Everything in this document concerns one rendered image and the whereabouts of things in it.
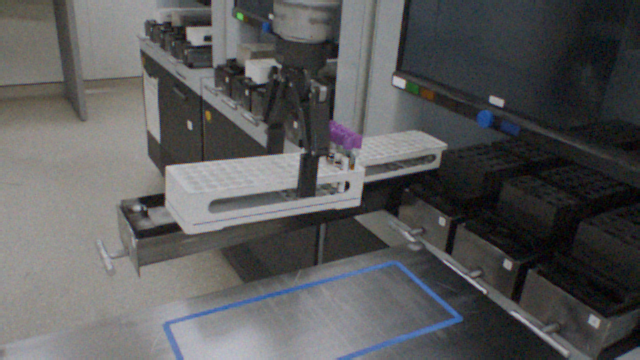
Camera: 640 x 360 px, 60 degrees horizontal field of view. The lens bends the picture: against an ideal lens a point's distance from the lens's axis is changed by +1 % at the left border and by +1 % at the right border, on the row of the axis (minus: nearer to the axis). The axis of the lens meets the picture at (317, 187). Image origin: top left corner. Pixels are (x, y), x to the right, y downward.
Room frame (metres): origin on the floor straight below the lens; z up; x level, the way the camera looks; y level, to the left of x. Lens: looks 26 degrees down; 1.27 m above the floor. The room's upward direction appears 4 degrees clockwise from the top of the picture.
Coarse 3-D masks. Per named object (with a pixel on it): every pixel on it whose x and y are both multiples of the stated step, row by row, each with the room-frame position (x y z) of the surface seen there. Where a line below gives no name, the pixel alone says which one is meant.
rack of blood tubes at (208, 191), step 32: (224, 160) 0.78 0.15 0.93; (256, 160) 0.81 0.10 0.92; (288, 160) 0.82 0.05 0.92; (320, 160) 0.84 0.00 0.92; (192, 192) 0.66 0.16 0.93; (224, 192) 0.68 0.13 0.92; (256, 192) 0.71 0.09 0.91; (288, 192) 0.78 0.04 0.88; (320, 192) 0.79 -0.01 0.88; (352, 192) 0.80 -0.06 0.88; (192, 224) 0.65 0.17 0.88; (224, 224) 0.68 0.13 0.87
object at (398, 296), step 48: (240, 288) 0.60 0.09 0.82; (288, 288) 0.61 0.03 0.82; (336, 288) 0.62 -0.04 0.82; (384, 288) 0.63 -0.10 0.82; (432, 288) 0.64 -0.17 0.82; (48, 336) 0.49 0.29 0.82; (96, 336) 0.50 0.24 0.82; (144, 336) 0.50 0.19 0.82; (192, 336) 0.51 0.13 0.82; (240, 336) 0.51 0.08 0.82; (288, 336) 0.52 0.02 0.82; (336, 336) 0.52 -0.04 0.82; (384, 336) 0.53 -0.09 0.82; (432, 336) 0.54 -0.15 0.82; (480, 336) 0.54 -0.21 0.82; (528, 336) 0.55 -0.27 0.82
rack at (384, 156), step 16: (368, 144) 1.06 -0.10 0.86; (384, 144) 1.07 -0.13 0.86; (400, 144) 1.07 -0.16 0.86; (416, 144) 1.09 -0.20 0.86; (432, 144) 1.09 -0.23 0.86; (368, 160) 0.98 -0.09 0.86; (384, 160) 1.00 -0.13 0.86; (400, 160) 1.07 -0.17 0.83; (416, 160) 1.09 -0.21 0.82; (432, 160) 1.09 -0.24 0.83; (368, 176) 0.98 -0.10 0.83; (384, 176) 1.00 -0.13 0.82
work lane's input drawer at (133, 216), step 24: (384, 192) 0.98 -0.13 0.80; (120, 216) 0.81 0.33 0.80; (144, 216) 0.78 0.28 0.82; (168, 216) 0.81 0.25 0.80; (288, 216) 0.87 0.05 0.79; (312, 216) 0.89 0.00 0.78; (336, 216) 0.92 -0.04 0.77; (96, 240) 0.80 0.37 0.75; (144, 240) 0.73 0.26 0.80; (168, 240) 0.75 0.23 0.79; (192, 240) 0.77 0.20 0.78; (216, 240) 0.80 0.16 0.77; (240, 240) 0.82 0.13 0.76; (144, 264) 0.73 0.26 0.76
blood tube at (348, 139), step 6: (348, 138) 0.81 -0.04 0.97; (348, 144) 0.80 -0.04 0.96; (348, 150) 0.80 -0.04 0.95; (342, 156) 0.81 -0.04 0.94; (348, 156) 0.80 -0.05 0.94; (342, 162) 0.80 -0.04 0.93; (348, 162) 0.80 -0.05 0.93; (342, 168) 0.80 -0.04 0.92; (348, 168) 0.81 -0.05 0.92; (342, 186) 0.80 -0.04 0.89; (342, 192) 0.80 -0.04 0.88
